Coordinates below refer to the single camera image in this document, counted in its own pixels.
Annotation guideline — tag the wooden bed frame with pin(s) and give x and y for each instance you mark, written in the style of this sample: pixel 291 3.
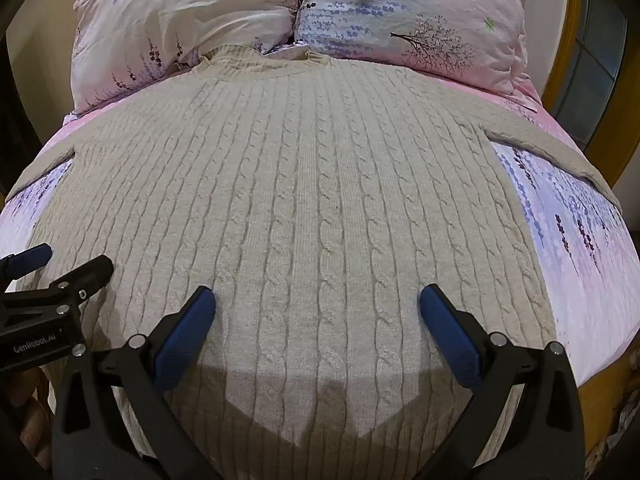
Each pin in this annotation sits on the wooden bed frame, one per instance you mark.
pixel 605 400

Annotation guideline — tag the pale pink floral pillow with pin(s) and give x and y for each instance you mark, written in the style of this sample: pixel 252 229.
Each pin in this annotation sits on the pale pink floral pillow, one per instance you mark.
pixel 180 25

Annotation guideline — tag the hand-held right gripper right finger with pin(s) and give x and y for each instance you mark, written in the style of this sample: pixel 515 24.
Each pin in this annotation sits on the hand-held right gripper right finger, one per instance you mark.
pixel 450 332

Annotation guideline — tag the pink floral bed sheet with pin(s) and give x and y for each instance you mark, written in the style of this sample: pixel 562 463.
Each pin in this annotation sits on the pink floral bed sheet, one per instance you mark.
pixel 575 240

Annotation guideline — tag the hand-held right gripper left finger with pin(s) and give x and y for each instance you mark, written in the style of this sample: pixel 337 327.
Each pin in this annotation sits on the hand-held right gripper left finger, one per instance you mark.
pixel 185 331

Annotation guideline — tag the person's left hand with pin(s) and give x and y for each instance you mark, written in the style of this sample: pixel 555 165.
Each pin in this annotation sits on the person's left hand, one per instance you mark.
pixel 30 420

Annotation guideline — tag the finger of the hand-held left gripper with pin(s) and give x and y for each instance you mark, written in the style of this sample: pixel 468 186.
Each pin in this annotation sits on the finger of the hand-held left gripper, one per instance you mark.
pixel 31 257
pixel 90 272

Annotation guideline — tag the tree print pink pillow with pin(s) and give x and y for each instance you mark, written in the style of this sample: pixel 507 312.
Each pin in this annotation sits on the tree print pink pillow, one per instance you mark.
pixel 415 15

